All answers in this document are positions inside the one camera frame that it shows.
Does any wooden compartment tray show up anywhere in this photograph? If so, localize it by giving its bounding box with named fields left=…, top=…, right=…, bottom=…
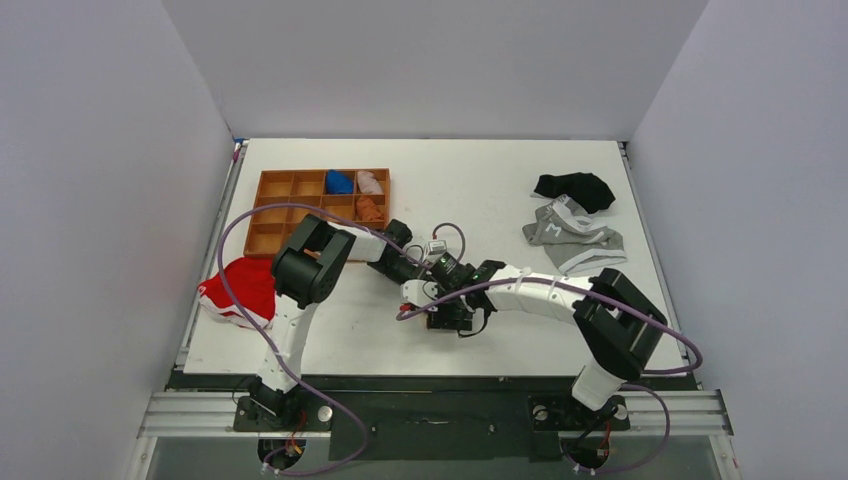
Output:
left=243, top=168, right=391, bottom=259

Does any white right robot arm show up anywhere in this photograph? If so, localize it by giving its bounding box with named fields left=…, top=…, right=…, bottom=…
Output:
left=428, top=254, right=668, bottom=427

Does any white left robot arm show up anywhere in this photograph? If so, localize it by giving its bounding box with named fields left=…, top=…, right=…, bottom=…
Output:
left=249, top=214, right=423, bottom=430

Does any orange-brown rolled underwear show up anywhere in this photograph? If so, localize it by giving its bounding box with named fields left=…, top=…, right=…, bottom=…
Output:
left=355, top=196, right=385, bottom=223

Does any blue rolled underwear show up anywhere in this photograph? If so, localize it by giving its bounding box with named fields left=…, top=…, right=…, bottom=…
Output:
left=325, top=170, right=354, bottom=195

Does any grey underwear white band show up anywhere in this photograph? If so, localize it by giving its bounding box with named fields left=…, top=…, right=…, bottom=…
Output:
left=521, top=195, right=627, bottom=276

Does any red underwear white band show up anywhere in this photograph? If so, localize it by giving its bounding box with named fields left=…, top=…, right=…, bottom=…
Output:
left=197, top=257, right=276, bottom=330

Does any black underwear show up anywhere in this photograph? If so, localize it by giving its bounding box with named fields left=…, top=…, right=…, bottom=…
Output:
left=533, top=172, right=616, bottom=214

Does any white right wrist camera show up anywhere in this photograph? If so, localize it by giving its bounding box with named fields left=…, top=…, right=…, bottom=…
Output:
left=400, top=279, right=438, bottom=311

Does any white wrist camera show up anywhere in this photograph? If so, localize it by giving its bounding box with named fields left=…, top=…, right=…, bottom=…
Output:
left=424, top=239, right=448, bottom=263
left=400, top=279, right=438, bottom=311

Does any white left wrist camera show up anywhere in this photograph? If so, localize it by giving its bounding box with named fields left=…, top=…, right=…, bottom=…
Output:
left=424, top=239, right=448, bottom=263

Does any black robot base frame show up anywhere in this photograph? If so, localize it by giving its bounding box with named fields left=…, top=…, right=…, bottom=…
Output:
left=141, top=376, right=709, bottom=469

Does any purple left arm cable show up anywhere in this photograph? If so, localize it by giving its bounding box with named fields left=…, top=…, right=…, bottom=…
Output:
left=216, top=202, right=467, bottom=478

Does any aluminium table edge rail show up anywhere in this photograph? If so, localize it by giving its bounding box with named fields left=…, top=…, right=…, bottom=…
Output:
left=172, top=138, right=250, bottom=371

